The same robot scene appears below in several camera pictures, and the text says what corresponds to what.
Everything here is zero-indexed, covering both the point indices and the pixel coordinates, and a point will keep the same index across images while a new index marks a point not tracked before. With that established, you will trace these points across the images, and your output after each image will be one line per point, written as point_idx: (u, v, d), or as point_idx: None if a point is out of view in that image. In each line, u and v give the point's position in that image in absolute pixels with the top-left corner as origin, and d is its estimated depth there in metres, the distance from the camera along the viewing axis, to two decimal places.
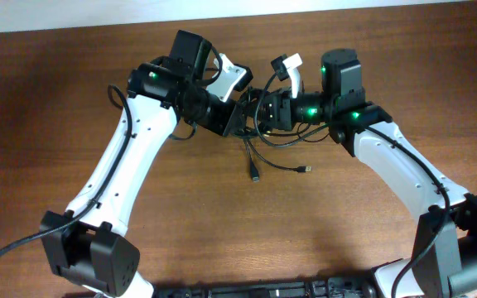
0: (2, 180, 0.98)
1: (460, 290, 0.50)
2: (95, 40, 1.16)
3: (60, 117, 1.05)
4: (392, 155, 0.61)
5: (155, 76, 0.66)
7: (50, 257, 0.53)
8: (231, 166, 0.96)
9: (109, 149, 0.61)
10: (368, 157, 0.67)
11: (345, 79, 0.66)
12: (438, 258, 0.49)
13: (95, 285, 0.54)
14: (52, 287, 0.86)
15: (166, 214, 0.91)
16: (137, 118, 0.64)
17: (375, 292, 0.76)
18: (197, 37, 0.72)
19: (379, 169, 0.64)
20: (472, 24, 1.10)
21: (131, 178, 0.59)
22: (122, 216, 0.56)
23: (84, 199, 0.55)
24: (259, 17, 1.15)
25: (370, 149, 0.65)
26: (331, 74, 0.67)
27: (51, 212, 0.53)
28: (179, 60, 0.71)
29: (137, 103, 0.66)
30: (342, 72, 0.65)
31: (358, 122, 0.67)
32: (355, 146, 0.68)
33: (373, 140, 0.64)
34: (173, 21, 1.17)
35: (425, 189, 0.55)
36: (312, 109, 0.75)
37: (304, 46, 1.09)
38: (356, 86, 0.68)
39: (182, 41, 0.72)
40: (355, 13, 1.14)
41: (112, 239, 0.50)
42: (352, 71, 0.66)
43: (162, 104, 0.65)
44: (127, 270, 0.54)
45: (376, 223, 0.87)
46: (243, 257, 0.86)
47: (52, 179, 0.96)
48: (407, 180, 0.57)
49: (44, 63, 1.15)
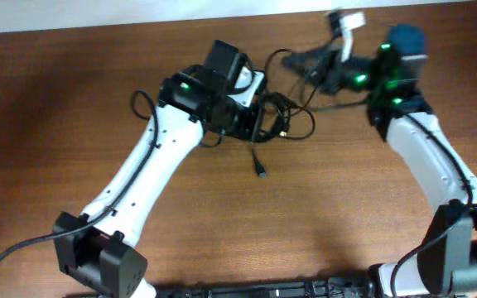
0: (4, 181, 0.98)
1: (461, 287, 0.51)
2: (94, 40, 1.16)
3: (61, 117, 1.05)
4: (426, 142, 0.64)
5: (187, 88, 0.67)
7: (61, 257, 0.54)
8: (232, 166, 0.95)
9: (132, 156, 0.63)
10: (404, 146, 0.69)
11: (402, 67, 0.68)
12: (446, 252, 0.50)
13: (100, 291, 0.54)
14: (51, 287, 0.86)
15: (166, 214, 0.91)
16: (164, 130, 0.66)
17: (374, 286, 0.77)
18: (233, 50, 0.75)
19: (407, 151, 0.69)
20: (472, 24, 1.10)
21: (150, 189, 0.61)
22: (136, 226, 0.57)
23: (102, 205, 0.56)
24: (260, 17, 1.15)
25: (406, 136, 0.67)
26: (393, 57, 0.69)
27: (69, 214, 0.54)
28: (212, 71, 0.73)
29: (166, 112, 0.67)
30: (403, 59, 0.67)
31: (399, 108, 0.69)
32: (390, 128, 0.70)
33: (409, 127, 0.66)
34: (174, 21, 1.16)
35: (450, 185, 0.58)
36: None
37: (303, 47, 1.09)
38: (414, 76, 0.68)
39: (220, 52, 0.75)
40: (355, 13, 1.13)
41: (122, 251, 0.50)
42: (416, 61, 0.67)
43: (190, 117, 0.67)
44: (133, 279, 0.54)
45: (376, 223, 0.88)
46: (243, 257, 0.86)
47: (53, 178, 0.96)
48: (435, 173, 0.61)
49: (44, 63, 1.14)
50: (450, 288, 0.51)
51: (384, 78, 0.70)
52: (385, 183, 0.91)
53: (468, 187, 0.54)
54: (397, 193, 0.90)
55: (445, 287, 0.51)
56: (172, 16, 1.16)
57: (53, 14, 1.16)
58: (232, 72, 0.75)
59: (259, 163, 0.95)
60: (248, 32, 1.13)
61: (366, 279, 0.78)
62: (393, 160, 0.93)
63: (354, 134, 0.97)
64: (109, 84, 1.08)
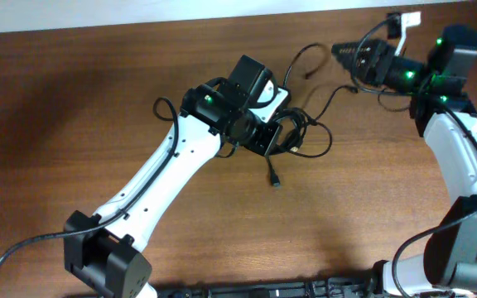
0: (5, 181, 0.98)
1: (460, 284, 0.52)
2: (95, 41, 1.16)
3: (62, 118, 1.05)
4: (462, 141, 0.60)
5: (210, 101, 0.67)
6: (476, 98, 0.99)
7: (67, 255, 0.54)
8: (232, 166, 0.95)
9: (149, 161, 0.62)
10: (436, 141, 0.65)
11: (453, 64, 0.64)
12: (455, 244, 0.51)
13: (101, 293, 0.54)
14: (52, 287, 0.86)
15: (166, 215, 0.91)
16: (184, 138, 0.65)
17: (376, 281, 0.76)
18: (258, 65, 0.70)
19: (439, 148, 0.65)
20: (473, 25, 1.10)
21: (163, 198, 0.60)
22: (146, 232, 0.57)
23: (114, 208, 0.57)
24: (261, 18, 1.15)
25: (441, 131, 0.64)
26: (445, 51, 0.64)
27: (81, 214, 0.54)
28: (236, 86, 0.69)
29: (187, 122, 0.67)
30: (455, 51, 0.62)
31: (446, 105, 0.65)
32: (429, 124, 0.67)
33: (448, 122, 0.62)
34: (174, 22, 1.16)
35: None
36: (409, 74, 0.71)
37: (304, 47, 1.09)
38: (462, 73, 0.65)
39: (244, 67, 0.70)
40: (356, 13, 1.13)
41: (132, 256, 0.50)
42: (466, 58, 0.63)
43: (211, 130, 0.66)
44: (136, 284, 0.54)
45: (376, 223, 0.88)
46: (243, 257, 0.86)
47: (53, 179, 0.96)
48: (463, 169, 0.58)
49: (45, 64, 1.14)
50: (451, 278, 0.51)
51: (433, 72, 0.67)
52: (385, 184, 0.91)
53: None
54: (397, 193, 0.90)
55: (445, 279, 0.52)
56: (173, 16, 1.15)
57: (53, 14, 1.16)
58: (256, 88, 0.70)
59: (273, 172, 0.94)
60: (248, 33, 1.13)
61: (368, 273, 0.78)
62: (393, 160, 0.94)
63: (354, 134, 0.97)
64: (110, 84, 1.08)
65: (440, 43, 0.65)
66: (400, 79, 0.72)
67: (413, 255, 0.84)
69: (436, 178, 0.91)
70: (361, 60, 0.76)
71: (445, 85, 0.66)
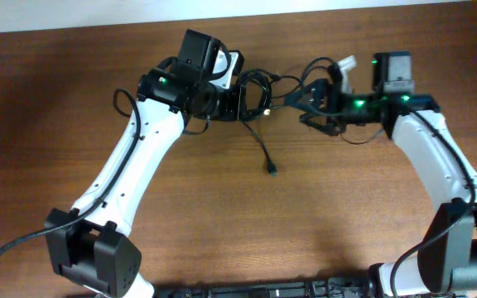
0: (3, 181, 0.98)
1: (460, 285, 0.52)
2: (93, 40, 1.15)
3: (60, 117, 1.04)
4: (431, 140, 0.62)
5: (165, 81, 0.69)
6: (476, 98, 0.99)
7: (53, 257, 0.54)
8: (232, 166, 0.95)
9: (117, 150, 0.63)
10: (411, 145, 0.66)
11: (394, 69, 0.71)
12: (446, 252, 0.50)
13: (97, 288, 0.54)
14: (51, 287, 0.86)
15: (165, 214, 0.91)
16: (146, 122, 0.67)
17: (374, 286, 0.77)
18: (205, 37, 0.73)
19: (413, 151, 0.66)
20: (473, 24, 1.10)
21: (137, 179, 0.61)
22: (126, 216, 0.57)
23: (90, 199, 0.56)
24: (259, 17, 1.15)
25: (412, 133, 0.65)
26: (381, 64, 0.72)
27: (57, 211, 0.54)
28: (187, 61, 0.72)
29: (146, 106, 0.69)
30: (392, 57, 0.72)
31: (407, 104, 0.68)
32: (397, 127, 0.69)
33: (415, 125, 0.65)
34: (173, 22, 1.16)
35: (452, 182, 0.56)
36: (359, 101, 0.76)
37: (303, 47, 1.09)
38: (406, 76, 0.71)
39: (191, 40, 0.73)
40: (356, 13, 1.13)
41: (115, 239, 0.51)
42: (400, 61, 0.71)
43: (171, 108, 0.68)
44: (128, 272, 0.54)
45: (377, 223, 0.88)
46: (243, 257, 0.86)
47: (51, 178, 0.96)
48: (438, 171, 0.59)
49: (43, 63, 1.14)
50: (449, 284, 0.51)
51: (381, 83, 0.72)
52: (385, 184, 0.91)
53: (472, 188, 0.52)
54: (397, 193, 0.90)
55: (444, 285, 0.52)
56: (171, 16, 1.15)
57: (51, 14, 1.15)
58: (207, 60, 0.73)
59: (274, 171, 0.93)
60: (248, 32, 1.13)
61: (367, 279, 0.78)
62: (393, 160, 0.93)
63: (354, 134, 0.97)
64: (109, 84, 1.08)
65: (375, 62, 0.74)
66: (352, 106, 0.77)
67: None
69: None
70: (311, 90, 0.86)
71: (397, 90, 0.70)
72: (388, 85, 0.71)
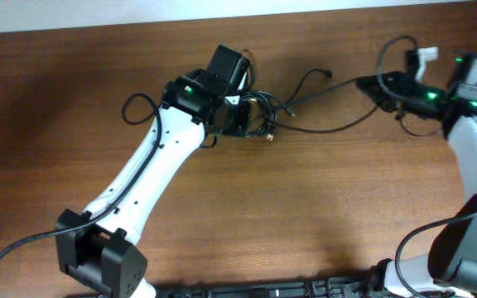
0: (5, 181, 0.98)
1: (463, 280, 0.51)
2: (94, 40, 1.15)
3: (61, 117, 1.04)
4: None
5: (190, 91, 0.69)
6: None
7: (61, 256, 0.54)
8: (233, 165, 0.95)
9: (135, 155, 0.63)
10: (461, 144, 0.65)
11: (474, 72, 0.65)
12: (464, 237, 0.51)
13: (100, 291, 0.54)
14: (52, 287, 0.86)
15: (166, 214, 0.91)
16: (167, 130, 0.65)
17: (377, 281, 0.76)
18: (236, 55, 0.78)
19: (465, 151, 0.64)
20: (474, 24, 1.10)
21: (152, 188, 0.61)
22: (137, 224, 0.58)
23: (103, 203, 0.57)
24: (260, 17, 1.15)
25: (468, 134, 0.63)
26: (466, 64, 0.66)
27: (70, 212, 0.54)
28: (215, 74, 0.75)
29: (169, 114, 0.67)
30: (475, 60, 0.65)
31: (475, 110, 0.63)
32: (455, 127, 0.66)
33: (475, 127, 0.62)
34: (173, 22, 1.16)
35: None
36: (432, 94, 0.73)
37: (304, 47, 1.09)
38: None
39: (223, 56, 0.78)
40: (357, 13, 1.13)
41: (126, 248, 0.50)
42: None
43: (194, 119, 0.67)
44: (133, 278, 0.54)
45: (377, 223, 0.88)
46: (243, 257, 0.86)
47: (52, 178, 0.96)
48: None
49: (43, 63, 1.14)
50: (453, 274, 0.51)
51: (455, 83, 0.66)
52: (386, 183, 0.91)
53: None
54: (397, 193, 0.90)
55: (447, 273, 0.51)
56: (171, 16, 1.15)
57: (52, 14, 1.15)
58: (234, 76, 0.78)
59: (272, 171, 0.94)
60: (248, 32, 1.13)
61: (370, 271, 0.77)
62: (393, 160, 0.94)
63: (354, 134, 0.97)
64: (110, 84, 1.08)
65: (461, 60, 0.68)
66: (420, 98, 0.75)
67: (413, 255, 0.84)
69: (436, 178, 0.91)
70: (387, 78, 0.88)
71: (469, 96, 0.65)
72: (462, 88, 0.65)
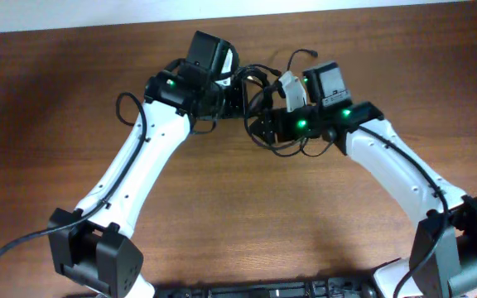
0: (5, 181, 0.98)
1: (462, 290, 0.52)
2: (93, 40, 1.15)
3: (60, 117, 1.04)
4: (387, 152, 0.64)
5: (172, 84, 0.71)
6: (475, 98, 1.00)
7: (55, 256, 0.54)
8: (231, 165, 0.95)
9: (122, 151, 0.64)
10: (363, 156, 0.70)
11: (325, 83, 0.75)
12: (437, 266, 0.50)
13: (97, 288, 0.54)
14: (51, 287, 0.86)
15: (165, 214, 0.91)
16: (152, 123, 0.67)
17: (375, 293, 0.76)
18: (214, 40, 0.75)
19: (373, 165, 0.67)
20: (473, 24, 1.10)
21: (142, 181, 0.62)
22: (129, 218, 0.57)
23: (94, 199, 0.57)
24: (260, 18, 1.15)
25: (365, 147, 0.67)
26: (312, 80, 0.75)
27: (61, 210, 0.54)
28: (195, 64, 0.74)
29: (152, 108, 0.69)
30: (321, 74, 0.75)
31: (349, 119, 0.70)
32: (349, 143, 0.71)
33: (368, 139, 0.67)
34: (173, 22, 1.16)
35: (422, 193, 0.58)
36: (301, 122, 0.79)
37: (303, 46, 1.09)
38: (339, 87, 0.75)
39: (199, 43, 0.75)
40: (355, 13, 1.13)
41: (118, 241, 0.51)
42: (330, 74, 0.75)
43: (178, 112, 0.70)
44: (130, 273, 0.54)
45: (376, 223, 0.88)
46: (243, 257, 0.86)
47: (51, 178, 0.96)
48: (405, 185, 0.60)
49: (41, 64, 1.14)
50: (451, 295, 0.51)
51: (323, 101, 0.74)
52: None
53: (441, 195, 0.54)
54: None
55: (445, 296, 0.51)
56: (171, 16, 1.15)
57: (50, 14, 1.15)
58: (215, 63, 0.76)
59: (271, 170, 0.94)
60: (248, 32, 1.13)
61: (365, 285, 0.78)
62: None
63: None
64: (108, 84, 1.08)
65: (306, 80, 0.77)
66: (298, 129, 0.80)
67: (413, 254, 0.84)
69: None
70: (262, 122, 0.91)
71: (335, 103, 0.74)
72: (329, 100, 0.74)
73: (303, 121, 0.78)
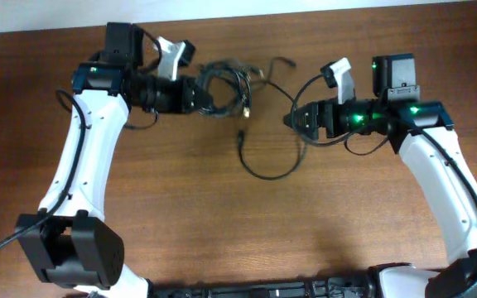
0: (7, 182, 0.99)
1: None
2: (93, 40, 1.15)
3: (60, 118, 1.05)
4: (445, 170, 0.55)
5: (97, 70, 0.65)
6: (473, 98, 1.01)
7: (34, 262, 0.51)
8: (232, 166, 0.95)
9: (67, 145, 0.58)
10: (416, 164, 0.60)
11: (397, 73, 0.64)
12: None
13: (87, 281, 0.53)
14: (53, 286, 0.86)
15: (165, 214, 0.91)
16: (89, 110, 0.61)
17: (375, 288, 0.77)
18: (126, 26, 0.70)
19: (420, 175, 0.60)
20: (474, 24, 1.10)
21: (98, 164, 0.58)
22: (94, 201, 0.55)
23: (55, 194, 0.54)
24: (259, 17, 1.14)
25: (421, 156, 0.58)
26: (383, 68, 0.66)
27: (24, 215, 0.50)
28: (115, 52, 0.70)
29: (84, 98, 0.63)
30: (393, 63, 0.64)
31: (411, 119, 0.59)
32: (404, 146, 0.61)
33: (430, 150, 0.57)
34: (172, 21, 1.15)
35: (470, 228, 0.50)
36: (358, 116, 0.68)
37: (303, 47, 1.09)
38: (410, 81, 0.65)
39: (116, 31, 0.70)
40: (356, 13, 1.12)
41: (89, 223, 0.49)
42: (404, 64, 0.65)
43: (109, 93, 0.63)
44: (114, 257, 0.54)
45: (376, 223, 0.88)
46: (243, 257, 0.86)
47: (52, 178, 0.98)
48: (453, 213, 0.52)
49: (39, 63, 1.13)
50: None
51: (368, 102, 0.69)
52: (386, 184, 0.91)
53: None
54: (397, 193, 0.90)
55: None
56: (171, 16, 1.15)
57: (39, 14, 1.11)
58: (135, 48, 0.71)
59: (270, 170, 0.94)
60: (248, 32, 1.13)
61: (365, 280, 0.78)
62: (393, 160, 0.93)
63: None
64: None
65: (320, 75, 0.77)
66: (352, 122, 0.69)
67: (412, 252, 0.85)
69: None
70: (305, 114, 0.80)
71: (401, 97, 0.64)
72: (393, 93, 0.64)
73: (361, 114, 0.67)
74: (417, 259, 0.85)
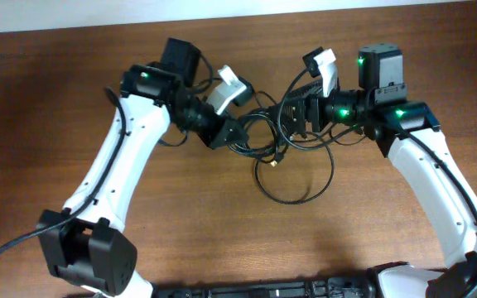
0: (5, 181, 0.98)
1: None
2: (93, 41, 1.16)
3: (60, 117, 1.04)
4: (434, 171, 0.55)
5: (146, 76, 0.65)
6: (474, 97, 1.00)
7: (48, 258, 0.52)
8: (232, 166, 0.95)
9: (104, 146, 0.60)
10: (407, 166, 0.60)
11: (383, 72, 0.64)
12: None
13: (93, 285, 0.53)
14: (52, 287, 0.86)
15: (165, 214, 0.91)
16: (132, 117, 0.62)
17: (374, 290, 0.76)
18: (186, 43, 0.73)
19: (411, 179, 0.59)
20: (472, 24, 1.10)
21: (128, 175, 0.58)
22: (118, 211, 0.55)
23: (80, 197, 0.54)
24: (259, 18, 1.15)
25: (411, 161, 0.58)
26: (370, 64, 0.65)
27: (50, 211, 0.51)
28: (170, 64, 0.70)
29: (130, 102, 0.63)
30: (382, 60, 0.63)
31: (397, 123, 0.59)
32: (392, 148, 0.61)
33: (419, 154, 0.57)
34: (173, 22, 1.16)
35: (464, 231, 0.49)
36: (344, 110, 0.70)
37: (302, 45, 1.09)
38: (397, 79, 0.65)
39: (175, 47, 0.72)
40: (355, 14, 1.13)
41: (113, 233, 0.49)
42: (392, 63, 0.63)
43: (155, 103, 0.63)
44: (126, 268, 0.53)
45: (377, 223, 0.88)
46: (243, 257, 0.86)
47: (50, 178, 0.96)
48: (446, 214, 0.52)
49: (41, 64, 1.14)
50: None
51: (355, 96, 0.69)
52: (385, 184, 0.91)
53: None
54: (397, 193, 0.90)
55: None
56: (171, 16, 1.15)
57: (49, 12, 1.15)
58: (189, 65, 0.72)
59: (270, 170, 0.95)
60: (247, 31, 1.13)
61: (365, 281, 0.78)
62: None
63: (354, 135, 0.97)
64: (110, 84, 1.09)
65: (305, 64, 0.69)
66: (337, 114, 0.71)
67: (413, 253, 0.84)
69: None
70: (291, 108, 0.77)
71: (387, 97, 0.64)
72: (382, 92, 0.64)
73: (347, 108, 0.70)
74: (418, 259, 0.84)
